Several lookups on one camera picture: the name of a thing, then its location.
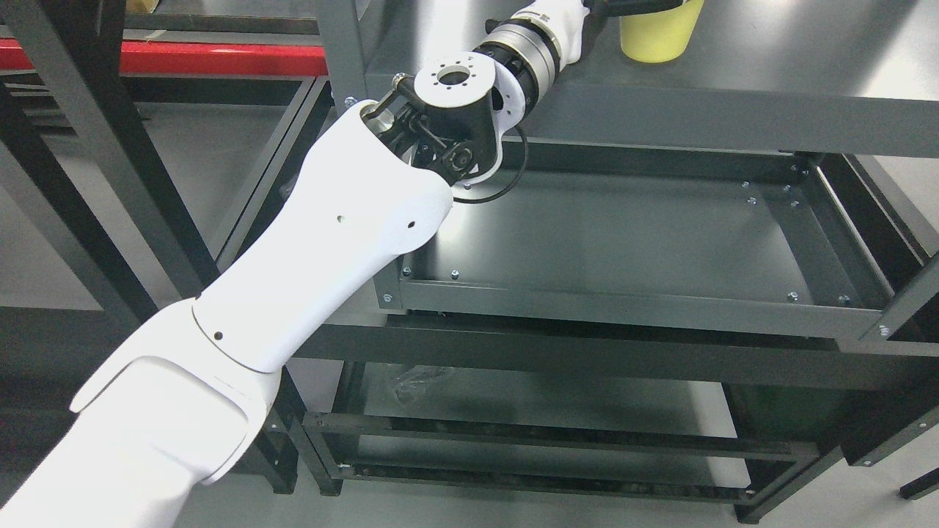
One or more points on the black metal shelf rack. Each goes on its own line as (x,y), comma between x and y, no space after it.
(434,420)

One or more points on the red metal beam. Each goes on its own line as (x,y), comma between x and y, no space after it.
(172,58)

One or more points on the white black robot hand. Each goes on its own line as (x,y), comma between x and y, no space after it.
(563,21)

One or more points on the grey metal shelf unit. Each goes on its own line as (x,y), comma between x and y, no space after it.
(778,178)

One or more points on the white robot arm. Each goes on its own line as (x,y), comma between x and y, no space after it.
(180,400)

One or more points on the yellow plastic cup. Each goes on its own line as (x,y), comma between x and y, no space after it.
(659,37)

